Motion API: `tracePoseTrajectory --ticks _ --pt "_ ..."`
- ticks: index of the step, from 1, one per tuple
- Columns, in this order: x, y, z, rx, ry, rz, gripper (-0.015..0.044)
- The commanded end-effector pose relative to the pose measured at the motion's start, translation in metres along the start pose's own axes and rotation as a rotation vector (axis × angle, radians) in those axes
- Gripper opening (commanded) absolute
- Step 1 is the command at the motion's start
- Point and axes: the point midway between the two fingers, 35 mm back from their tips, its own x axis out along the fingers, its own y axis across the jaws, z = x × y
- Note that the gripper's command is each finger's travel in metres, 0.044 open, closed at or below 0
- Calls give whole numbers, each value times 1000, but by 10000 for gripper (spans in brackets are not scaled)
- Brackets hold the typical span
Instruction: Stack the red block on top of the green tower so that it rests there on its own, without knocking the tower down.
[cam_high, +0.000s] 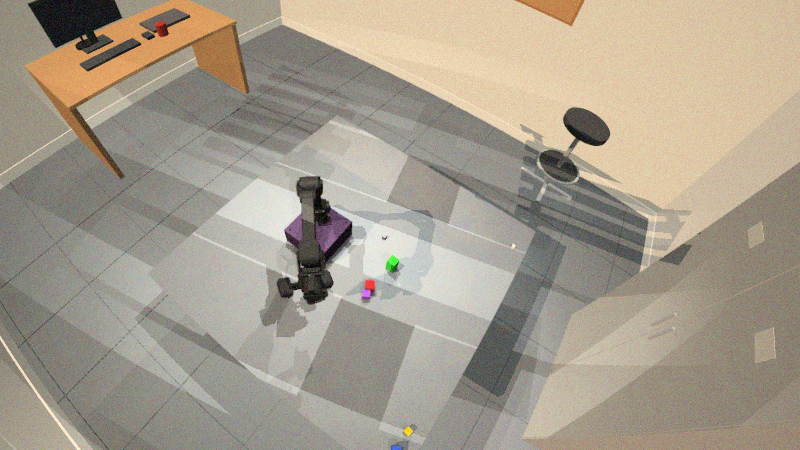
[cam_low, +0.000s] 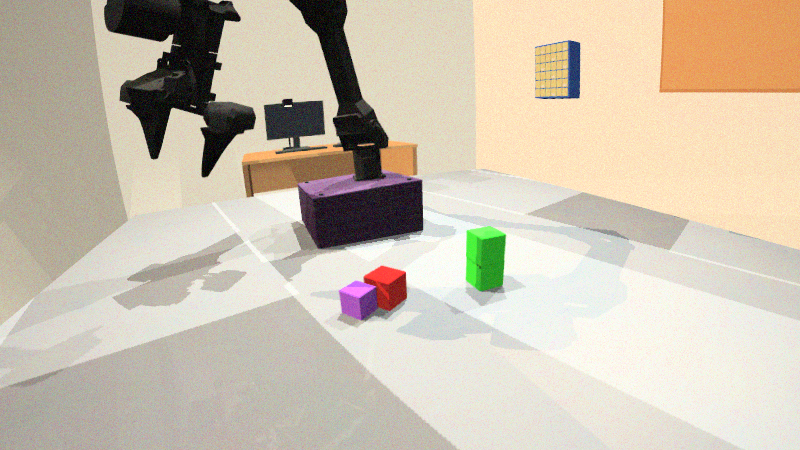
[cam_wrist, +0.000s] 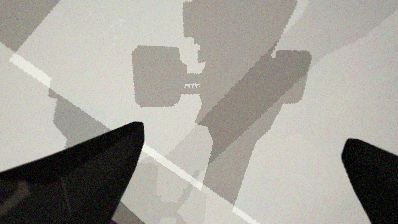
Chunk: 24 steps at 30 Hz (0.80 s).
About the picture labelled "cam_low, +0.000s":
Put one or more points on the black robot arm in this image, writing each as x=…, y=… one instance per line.
x=198, y=24

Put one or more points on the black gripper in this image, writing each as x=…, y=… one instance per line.
x=224, y=120

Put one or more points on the red block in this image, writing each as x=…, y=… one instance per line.
x=391, y=286

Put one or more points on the purple block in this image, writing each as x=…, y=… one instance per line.
x=358, y=299

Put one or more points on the green cube block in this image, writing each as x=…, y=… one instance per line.
x=485, y=246
x=484, y=277

